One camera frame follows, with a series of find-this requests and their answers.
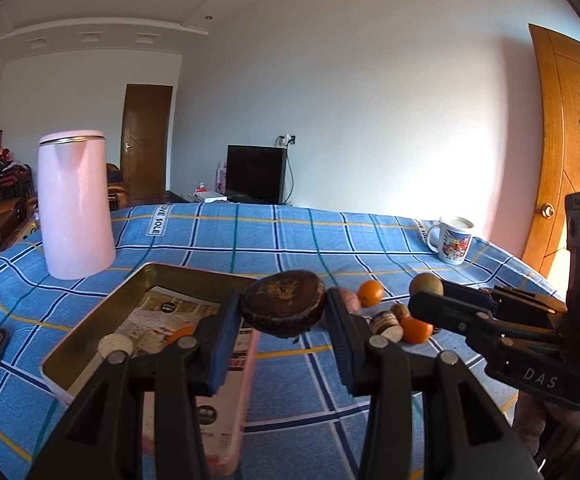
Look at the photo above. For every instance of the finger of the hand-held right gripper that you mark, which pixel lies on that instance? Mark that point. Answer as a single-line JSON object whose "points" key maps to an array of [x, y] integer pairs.
{"points": [[509, 297], [449, 312]]}

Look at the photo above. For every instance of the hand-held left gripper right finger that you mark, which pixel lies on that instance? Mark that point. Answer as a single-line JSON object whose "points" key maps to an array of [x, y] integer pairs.
{"points": [[340, 335]]}

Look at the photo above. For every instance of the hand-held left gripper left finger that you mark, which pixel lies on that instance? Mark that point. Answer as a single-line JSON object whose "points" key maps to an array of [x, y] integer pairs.
{"points": [[224, 340]]}

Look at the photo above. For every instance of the dark brown round fruit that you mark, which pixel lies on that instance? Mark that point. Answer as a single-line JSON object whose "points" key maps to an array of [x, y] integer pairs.
{"points": [[282, 302]]}

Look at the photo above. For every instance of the metal tray with paper liner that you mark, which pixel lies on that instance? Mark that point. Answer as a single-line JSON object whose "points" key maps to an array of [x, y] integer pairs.
{"points": [[135, 305]]}

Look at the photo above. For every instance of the person's right hand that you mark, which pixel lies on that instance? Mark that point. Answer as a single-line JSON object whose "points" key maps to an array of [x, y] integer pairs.
{"points": [[532, 422]]}

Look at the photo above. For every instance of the reddish sweet potato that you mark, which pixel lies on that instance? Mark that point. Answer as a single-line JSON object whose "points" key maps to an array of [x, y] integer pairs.
{"points": [[347, 301]]}

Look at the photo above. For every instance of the orange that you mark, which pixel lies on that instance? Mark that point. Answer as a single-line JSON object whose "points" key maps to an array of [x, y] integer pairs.
{"points": [[417, 331], [370, 292]]}

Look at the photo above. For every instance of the green-brown round fruit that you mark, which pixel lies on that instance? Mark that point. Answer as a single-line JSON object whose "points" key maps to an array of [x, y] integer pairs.
{"points": [[423, 284]]}

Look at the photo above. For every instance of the small brown fruit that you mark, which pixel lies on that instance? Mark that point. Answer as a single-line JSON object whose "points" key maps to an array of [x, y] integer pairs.
{"points": [[399, 310]]}

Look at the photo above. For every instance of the white printed mug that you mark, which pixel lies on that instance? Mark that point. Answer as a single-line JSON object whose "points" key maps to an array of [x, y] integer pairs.
{"points": [[452, 242]]}

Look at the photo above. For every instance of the brass door knob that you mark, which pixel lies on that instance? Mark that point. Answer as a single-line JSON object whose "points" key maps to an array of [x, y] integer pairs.
{"points": [[547, 210]]}

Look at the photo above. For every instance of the blue checkered tablecloth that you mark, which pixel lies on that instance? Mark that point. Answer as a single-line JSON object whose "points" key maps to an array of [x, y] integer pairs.
{"points": [[280, 240]]}

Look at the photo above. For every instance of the light wooden door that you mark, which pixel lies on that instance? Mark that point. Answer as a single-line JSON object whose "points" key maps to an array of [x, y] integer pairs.
{"points": [[559, 160]]}

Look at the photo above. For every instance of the white box with red item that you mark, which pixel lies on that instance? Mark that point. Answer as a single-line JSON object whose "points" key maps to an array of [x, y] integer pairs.
{"points": [[205, 195]]}

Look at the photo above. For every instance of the black television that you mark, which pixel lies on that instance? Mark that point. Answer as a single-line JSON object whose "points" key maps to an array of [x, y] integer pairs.
{"points": [[256, 174]]}

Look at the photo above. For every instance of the wooden armchair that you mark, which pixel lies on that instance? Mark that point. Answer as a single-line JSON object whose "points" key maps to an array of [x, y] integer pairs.
{"points": [[114, 187]]}

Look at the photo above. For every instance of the pink electric kettle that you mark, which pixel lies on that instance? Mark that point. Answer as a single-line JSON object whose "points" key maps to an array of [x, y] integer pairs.
{"points": [[75, 205]]}

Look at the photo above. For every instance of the dark brown wooden door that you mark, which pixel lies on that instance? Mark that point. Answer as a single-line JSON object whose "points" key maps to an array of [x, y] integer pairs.
{"points": [[145, 142]]}

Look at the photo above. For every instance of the wall power socket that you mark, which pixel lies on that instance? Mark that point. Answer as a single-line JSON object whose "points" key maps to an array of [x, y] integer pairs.
{"points": [[287, 139]]}

